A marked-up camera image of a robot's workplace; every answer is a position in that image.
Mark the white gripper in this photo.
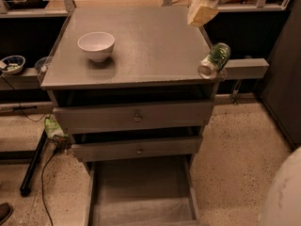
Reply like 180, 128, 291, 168
187, 0, 231, 27

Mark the green soda can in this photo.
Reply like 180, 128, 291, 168
198, 42, 231, 79

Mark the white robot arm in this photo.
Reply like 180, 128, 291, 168
191, 0, 301, 226

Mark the grey drawer cabinet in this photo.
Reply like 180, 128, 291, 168
40, 6, 226, 226

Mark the middle grey drawer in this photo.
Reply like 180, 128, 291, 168
71, 136, 202, 162

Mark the top grey drawer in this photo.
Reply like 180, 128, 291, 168
54, 100, 214, 134

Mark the bottom grey open drawer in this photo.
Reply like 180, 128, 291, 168
84, 155, 200, 226

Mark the grey side shelf beam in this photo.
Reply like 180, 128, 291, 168
225, 58, 269, 80

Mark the white ceramic bowl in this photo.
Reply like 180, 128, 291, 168
77, 32, 116, 62

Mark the clear plastic cup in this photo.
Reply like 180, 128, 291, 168
34, 56, 53, 73

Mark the grey left low shelf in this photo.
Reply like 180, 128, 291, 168
0, 68, 40, 90

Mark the green snack bag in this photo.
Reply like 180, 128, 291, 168
44, 117, 69, 141

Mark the black metal floor bar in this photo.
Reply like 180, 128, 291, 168
20, 131, 47, 197

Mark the dark shoe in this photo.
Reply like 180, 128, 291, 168
0, 202, 13, 225

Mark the black floor cable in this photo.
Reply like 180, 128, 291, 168
40, 145, 60, 226

